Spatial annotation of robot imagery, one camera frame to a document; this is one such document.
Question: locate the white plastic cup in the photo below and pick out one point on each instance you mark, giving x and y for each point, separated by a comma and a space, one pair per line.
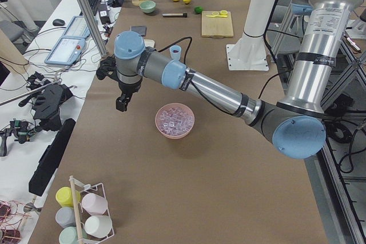
98, 226

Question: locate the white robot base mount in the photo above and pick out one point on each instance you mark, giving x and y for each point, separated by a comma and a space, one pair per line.
249, 52

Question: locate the lower teach pendant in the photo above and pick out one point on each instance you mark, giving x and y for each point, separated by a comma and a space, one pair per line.
66, 51

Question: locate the wooden rack handle bar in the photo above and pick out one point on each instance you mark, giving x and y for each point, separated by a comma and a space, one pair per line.
76, 211

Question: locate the black keyboard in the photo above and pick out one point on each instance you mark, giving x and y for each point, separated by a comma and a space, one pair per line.
94, 5

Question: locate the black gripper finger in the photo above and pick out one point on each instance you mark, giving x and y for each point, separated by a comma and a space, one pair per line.
122, 102

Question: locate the aluminium frame post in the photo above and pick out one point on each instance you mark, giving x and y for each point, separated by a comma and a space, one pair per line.
93, 27

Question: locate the pink bowl of ice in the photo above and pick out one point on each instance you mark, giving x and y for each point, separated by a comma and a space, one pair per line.
174, 120

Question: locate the cream rabbit tray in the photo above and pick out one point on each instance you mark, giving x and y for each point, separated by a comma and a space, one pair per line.
149, 43

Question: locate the pale green plastic cup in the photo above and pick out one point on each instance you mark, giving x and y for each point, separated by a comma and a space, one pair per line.
68, 236

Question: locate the mint green bowl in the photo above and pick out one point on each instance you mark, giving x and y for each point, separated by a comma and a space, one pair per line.
147, 7

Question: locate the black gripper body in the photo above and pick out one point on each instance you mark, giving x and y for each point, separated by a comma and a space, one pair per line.
127, 87

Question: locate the black computer mouse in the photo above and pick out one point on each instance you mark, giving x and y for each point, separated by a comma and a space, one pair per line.
58, 22

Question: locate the teach pendant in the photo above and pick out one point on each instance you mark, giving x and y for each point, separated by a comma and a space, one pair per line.
66, 51
77, 27

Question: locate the green lime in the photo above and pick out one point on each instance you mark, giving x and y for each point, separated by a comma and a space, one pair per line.
198, 9

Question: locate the yellow-green plastic cup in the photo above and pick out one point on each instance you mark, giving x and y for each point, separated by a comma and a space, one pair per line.
64, 197

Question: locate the pink plastic cup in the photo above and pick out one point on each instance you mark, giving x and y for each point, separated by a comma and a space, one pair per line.
94, 204

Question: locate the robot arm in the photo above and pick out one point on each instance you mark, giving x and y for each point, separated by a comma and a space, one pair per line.
293, 124

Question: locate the long black box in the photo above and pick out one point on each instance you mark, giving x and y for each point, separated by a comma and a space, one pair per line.
51, 159

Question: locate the yellow plastic knife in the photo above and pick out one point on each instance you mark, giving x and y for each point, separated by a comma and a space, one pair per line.
216, 16

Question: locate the grey folded cloth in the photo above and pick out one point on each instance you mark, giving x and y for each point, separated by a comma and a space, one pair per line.
141, 30

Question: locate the white wire cup rack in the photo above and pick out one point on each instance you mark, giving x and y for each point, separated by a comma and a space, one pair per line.
82, 189

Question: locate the upper teach pendant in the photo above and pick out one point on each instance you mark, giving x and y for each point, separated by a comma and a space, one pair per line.
77, 27

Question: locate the light blue plastic cup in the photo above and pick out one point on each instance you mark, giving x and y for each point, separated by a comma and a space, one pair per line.
175, 56

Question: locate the grey plastic cup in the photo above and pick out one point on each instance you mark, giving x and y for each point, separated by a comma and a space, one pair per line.
65, 217

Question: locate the wooden cutting board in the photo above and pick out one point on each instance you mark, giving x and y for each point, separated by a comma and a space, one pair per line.
216, 27

